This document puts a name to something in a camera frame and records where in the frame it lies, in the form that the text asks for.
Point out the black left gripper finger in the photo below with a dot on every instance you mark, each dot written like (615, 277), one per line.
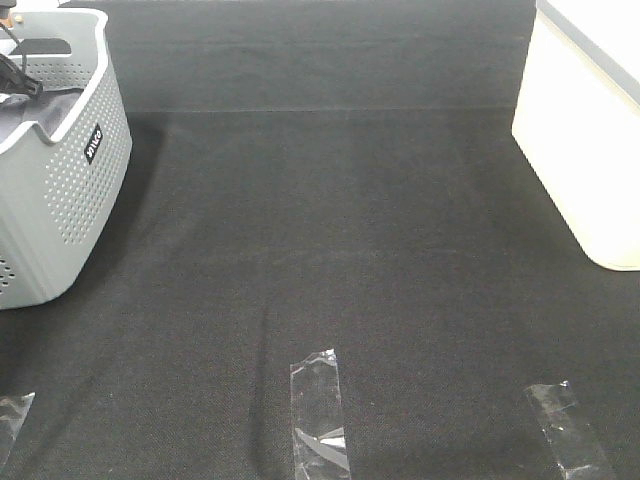
(15, 81)

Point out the grey towel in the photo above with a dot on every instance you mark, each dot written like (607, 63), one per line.
(48, 110)

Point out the grey perforated laundry basket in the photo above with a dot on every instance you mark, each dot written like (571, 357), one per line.
(58, 191)

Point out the left clear tape strip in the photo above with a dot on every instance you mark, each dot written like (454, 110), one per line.
(14, 410)

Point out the clear tape strip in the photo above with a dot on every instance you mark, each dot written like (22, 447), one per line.
(572, 440)
(317, 419)
(14, 410)

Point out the middle clear tape strip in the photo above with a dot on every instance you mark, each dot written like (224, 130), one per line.
(317, 419)

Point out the cream plastic storage box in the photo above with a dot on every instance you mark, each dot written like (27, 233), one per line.
(577, 122)

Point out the right clear tape strip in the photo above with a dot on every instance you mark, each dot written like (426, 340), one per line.
(572, 440)

